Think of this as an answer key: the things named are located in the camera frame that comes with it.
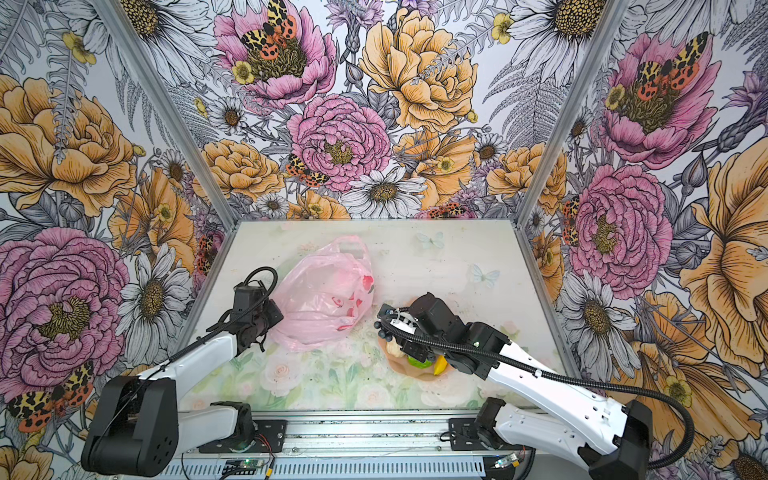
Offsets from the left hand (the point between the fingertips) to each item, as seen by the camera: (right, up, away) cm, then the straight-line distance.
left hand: (275, 319), depth 91 cm
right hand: (+38, 0, -18) cm, 42 cm away
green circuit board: (0, -30, -20) cm, 36 cm away
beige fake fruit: (+36, -6, -10) cm, 37 cm away
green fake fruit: (+42, -10, -8) cm, 44 cm away
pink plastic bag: (+13, +7, +6) cm, 16 cm away
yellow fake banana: (+48, -9, -11) cm, 50 cm away
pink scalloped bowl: (+38, -11, -8) cm, 40 cm away
